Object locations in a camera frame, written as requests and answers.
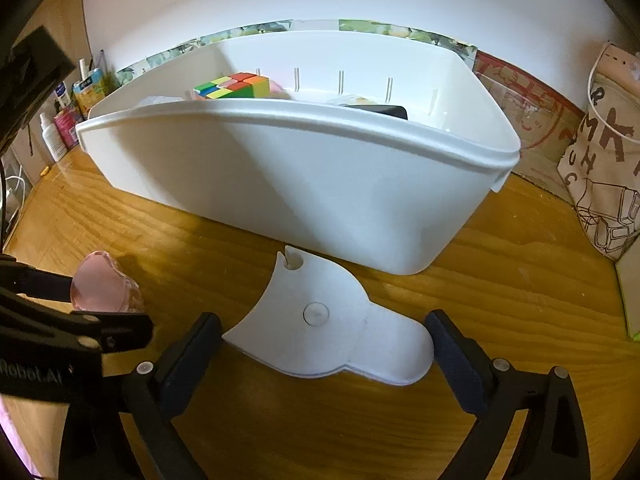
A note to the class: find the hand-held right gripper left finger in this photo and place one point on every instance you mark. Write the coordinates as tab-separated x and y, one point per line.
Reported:
192	360

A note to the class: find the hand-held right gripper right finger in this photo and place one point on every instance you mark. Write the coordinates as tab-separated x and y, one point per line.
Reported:
457	365

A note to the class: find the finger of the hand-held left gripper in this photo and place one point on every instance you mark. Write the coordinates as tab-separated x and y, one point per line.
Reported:
125	330
40	280

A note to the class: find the white whale-shaped holder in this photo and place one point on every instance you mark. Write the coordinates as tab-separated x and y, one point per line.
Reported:
320	350

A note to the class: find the white plastic storage bin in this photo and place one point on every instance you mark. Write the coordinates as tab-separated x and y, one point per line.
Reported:
300	185

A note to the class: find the black power adapter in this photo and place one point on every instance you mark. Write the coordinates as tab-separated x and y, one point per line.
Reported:
385	111

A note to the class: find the multicoloured puzzle cube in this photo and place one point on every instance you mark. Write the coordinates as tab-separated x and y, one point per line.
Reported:
235	87

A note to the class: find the pink printed can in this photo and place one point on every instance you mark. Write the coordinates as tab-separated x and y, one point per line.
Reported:
67	127

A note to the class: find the green tissue pack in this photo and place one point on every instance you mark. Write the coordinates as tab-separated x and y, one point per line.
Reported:
631	290

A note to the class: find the white blue-label bottle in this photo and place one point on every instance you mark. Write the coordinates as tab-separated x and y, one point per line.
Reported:
64	92

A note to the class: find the yellow fruit-print pouch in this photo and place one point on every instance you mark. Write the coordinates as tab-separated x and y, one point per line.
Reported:
90	92

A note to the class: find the white pen-shaped tube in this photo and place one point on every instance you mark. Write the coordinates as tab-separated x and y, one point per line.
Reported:
84	67

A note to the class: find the printed canvas bag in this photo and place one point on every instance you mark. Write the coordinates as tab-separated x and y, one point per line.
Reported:
610	185

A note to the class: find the brown printed cardboard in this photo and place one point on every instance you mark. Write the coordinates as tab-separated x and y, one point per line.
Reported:
540	120

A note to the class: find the leaf-print board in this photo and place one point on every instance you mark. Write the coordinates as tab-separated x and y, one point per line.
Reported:
380	27

